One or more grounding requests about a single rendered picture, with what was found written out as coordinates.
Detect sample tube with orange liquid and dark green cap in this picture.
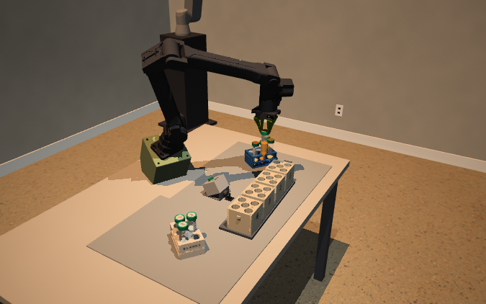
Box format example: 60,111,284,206
261,129,269,156

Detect clear tube with dark green cap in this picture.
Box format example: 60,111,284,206
174,214,185,235

